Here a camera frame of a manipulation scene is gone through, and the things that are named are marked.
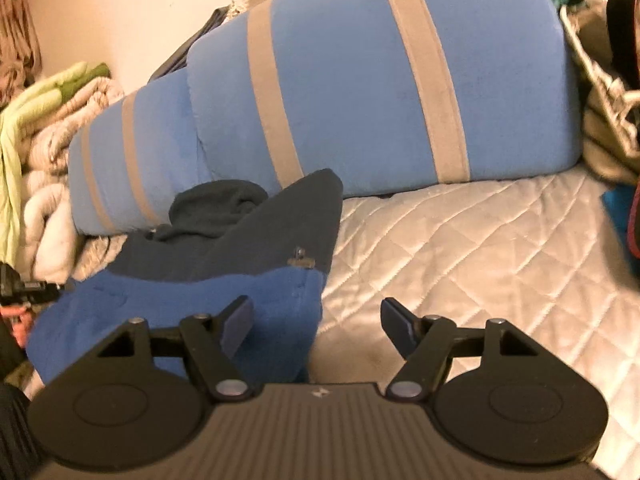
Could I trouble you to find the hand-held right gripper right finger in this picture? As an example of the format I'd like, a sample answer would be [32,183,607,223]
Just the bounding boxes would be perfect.
[380,297,543,401]

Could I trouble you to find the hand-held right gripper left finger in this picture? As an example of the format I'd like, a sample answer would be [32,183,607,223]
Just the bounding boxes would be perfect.
[97,295,255,404]

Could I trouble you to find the blue fleece jacket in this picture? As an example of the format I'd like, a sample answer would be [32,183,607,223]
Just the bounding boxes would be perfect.
[27,169,345,391]

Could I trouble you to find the person's left hand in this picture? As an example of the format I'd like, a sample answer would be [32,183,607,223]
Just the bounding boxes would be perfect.
[0,306,37,350]

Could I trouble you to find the white quilted comforter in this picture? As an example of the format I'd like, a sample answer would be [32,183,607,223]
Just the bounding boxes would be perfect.
[22,160,86,283]

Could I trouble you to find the grey quilted bedspread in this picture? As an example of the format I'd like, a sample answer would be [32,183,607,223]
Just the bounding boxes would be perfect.
[75,167,640,480]

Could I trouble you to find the light green sheet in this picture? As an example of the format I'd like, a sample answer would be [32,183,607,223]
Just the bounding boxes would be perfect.
[0,61,96,256]

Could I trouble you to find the person's dark ribbed clothing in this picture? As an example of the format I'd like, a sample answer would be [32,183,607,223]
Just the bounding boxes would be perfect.
[0,382,45,480]

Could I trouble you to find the beige knitted blanket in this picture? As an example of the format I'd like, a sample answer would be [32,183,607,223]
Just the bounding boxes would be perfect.
[22,77,126,176]

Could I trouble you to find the blue grey-striped cushion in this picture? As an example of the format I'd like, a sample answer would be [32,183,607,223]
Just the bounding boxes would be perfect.
[67,67,216,236]
[186,0,583,198]

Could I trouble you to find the dark green cloth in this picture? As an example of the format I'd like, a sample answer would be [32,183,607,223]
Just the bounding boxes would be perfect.
[60,62,111,101]

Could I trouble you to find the bright blue fabric item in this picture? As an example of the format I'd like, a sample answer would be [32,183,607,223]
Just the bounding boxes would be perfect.
[600,185,640,266]

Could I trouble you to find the brown woven cloth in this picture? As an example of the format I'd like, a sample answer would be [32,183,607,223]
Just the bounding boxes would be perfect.
[0,0,42,106]

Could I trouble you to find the striped fabric bag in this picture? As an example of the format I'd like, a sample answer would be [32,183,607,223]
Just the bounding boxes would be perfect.
[560,5,640,186]

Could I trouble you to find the black backpack tan straps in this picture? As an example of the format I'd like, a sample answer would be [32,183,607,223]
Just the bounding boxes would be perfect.
[602,0,640,101]

